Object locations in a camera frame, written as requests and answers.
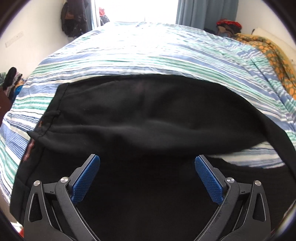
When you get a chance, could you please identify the black pants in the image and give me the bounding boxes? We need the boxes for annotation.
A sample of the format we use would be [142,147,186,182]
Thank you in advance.
[10,74,295,240]

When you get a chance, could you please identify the clothes pile on left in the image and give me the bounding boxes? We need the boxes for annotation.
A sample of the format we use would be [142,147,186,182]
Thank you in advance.
[1,67,26,103]

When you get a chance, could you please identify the orange floral blanket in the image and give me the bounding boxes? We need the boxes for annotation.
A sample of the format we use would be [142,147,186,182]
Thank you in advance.
[234,33,295,99]

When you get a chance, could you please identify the striped blue green bedsheet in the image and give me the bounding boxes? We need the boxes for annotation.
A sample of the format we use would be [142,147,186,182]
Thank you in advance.
[1,22,295,202]

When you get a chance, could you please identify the cream pillow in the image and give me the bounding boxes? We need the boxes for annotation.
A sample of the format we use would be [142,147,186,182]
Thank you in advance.
[251,28,295,69]

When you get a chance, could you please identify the red and brown clothes pile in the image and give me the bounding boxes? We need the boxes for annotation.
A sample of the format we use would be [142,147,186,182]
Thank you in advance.
[216,19,242,38]

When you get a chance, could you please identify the red clothes by window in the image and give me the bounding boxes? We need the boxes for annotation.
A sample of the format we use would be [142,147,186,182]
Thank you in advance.
[99,8,110,26]

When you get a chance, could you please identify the blue grey curtain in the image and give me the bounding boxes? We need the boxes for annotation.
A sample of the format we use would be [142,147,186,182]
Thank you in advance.
[176,0,239,31]

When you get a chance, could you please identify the white wall switch plate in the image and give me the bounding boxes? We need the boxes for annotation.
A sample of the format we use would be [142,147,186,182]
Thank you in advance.
[5,31,23,48]

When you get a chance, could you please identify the dark clothes hanging on wall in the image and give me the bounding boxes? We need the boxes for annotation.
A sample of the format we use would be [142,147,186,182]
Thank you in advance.
[61,0,92,38]

